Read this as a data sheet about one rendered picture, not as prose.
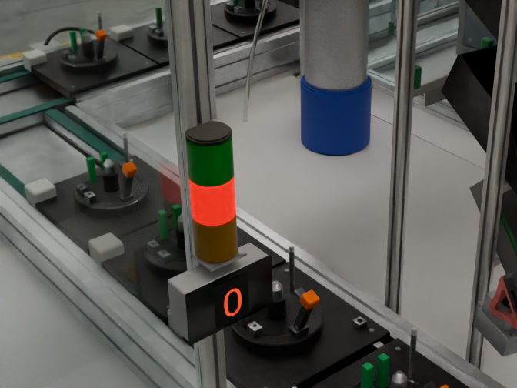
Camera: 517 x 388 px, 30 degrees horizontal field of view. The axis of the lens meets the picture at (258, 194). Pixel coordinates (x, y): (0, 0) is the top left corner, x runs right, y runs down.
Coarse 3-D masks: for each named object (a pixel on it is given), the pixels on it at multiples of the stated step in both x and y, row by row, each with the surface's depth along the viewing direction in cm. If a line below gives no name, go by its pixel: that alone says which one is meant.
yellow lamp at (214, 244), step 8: (192, 224) 108; (200, 224) 107; (224, 224) 107; (232, 224) 108; (200, 232) 107; (208, 232) 107; (216, 232) 107; (224, 232) 107; (232, 232) 108; (200, 240) 108; (208, 240) 107; (216, 240) 107; (224, 240) 108; (232, 240) 108; (200, 248) 108; (208, 248) 108; (216, 248) 108; (224, 248) 108; (232, 248) 109; (200, 256) 109; (208, 256) 108; (216, 256) 108; (224, 256) 109; (232, 256) 109
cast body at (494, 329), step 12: (480, 300) 126; (504, 300) 119; (480, 312) 123; (480, 324) 123; (492, 324) 121; (504, 324) 119; (492, 336) 122; (504, 336) 119; (516, 336) 119; (504, 348) 120; (516, 348) 121
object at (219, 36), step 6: (216, 30) 249; (222, 30) 249; (216, 36) 246; (222, 36) 245; (228, 36) 245; (234, 36) 245; (216, 42) 242; (222, 42) 242; (228, 42) 243; (234, 42) 244; (216, 48) 241
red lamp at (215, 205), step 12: (192, 192) 105; (204, 192) 104; (216, 192) 104; (228, 192) 105; (192, 204) 106; (204, 204) 105; (216, 204) 105; (228, 204) 106; (192, 216) 108; (204, 216) 106; (216, 216) 106; (228, 216) 106
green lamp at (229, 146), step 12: (192, 144) 102; (228, 144) 102; (192, 156) 103; (204, 156) 102; (216, 156) 102; (228, 156) 103; (192, 168) 103; (204, 168) 103; (216, 168) 103; (228, 168) 104; (192, 180) 104; (204, 180) 103; (216, 180) 103; (228, 180) 104
